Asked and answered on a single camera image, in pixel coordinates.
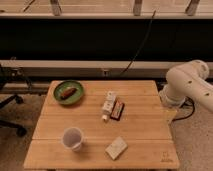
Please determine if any white sponge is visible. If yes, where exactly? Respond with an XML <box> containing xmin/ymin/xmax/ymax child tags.
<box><xmin>105</xmin><ymin>137</ymin><xmax>128</xmax><ymax>160</ymax></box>

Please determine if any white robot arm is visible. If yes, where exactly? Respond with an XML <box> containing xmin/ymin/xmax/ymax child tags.
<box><xmin>159</xmin><ymin>60</ymin><xmax>213</xmax><ymax>112</ymax></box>

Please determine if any white tube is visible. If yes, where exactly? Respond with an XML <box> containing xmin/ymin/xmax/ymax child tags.
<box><xmin>102</xmin><ymin>91</ymin><xmax>117</xmax><ymax>122</ymax></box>

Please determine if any dark red candy bar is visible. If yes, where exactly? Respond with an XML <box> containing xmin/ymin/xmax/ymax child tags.
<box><xmin>110</xmin><ymin>101</ymin><xmax>125</xmax><ymax>121</ymax></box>

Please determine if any green plate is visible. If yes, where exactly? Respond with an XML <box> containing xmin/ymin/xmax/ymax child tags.
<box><xmin>53</xmin><ymin>80</ymin><xmax>84</xmax><ymax>105</ymax></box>

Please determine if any brown pastry on plate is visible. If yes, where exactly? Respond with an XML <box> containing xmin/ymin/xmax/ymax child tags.
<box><xmin>60</xmin><ymin>88</ymin><xmax>76</xmax><ymax>100</ymax></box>

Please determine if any wooden folding table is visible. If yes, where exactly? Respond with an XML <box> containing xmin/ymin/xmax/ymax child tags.
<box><xmin>24</xmin><ymin>81</ymin><xmax>179</xmax><ymax>170</ymax></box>

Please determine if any black office chair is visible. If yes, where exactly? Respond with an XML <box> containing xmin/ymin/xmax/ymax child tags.
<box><xmin>0</xmin><ymin>64</ymin><xmax>27</xmax><ymax>137</ymax></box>

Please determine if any black hanging cable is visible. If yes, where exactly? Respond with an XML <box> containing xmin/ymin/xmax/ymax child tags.
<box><xmin>118</xmin><ymin>9</ymin><xmax>157</xmax><ymax>77</ymax></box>

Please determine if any black cable on floor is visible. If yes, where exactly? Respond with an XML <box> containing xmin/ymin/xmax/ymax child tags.
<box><xmin>172</xmin><ymin>96</ymin><xmax>196</xmax><ymax>122</ymax></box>

